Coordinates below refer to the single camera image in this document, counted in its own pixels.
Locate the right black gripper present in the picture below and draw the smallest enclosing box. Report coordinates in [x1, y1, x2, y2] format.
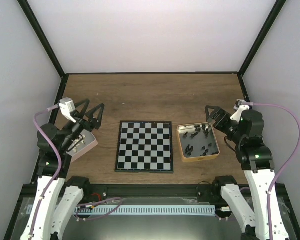
[205, 105, 245, 145]

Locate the pink tin of white pieces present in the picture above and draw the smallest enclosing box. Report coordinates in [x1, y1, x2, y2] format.
[67, 130, 98, 163]

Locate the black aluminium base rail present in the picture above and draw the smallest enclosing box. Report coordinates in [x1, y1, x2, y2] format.
[90, 183, 213, 199]

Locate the light blue slotted cable duct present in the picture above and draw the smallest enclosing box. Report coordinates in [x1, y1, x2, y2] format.
[24, 204, 216, 216]

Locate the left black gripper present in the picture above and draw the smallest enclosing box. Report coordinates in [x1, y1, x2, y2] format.
[60, 98, 107, 153]

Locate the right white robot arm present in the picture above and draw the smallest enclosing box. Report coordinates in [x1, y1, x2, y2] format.
[205, 105, 290, 240]

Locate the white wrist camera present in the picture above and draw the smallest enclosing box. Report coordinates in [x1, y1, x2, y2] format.
[58, 97, 77, 123]
[230, 99, 250, 123]

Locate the yellow tin of black pieces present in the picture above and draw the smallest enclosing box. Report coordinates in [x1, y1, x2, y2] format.
[176, 122, 220, 163]

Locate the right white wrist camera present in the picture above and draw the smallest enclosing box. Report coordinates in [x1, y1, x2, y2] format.
[230, 99, 250, 123]

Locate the black and white chessboard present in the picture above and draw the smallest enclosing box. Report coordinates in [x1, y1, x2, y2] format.
[114, 120, 174, 174]

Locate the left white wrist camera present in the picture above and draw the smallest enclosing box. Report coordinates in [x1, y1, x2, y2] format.
[58, 97, 77, 123]

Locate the black cage frame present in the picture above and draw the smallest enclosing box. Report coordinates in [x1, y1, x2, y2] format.
[4, 0, 286, 240]

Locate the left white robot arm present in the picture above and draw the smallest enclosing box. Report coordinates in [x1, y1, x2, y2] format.
[20, 97, 105, 240]

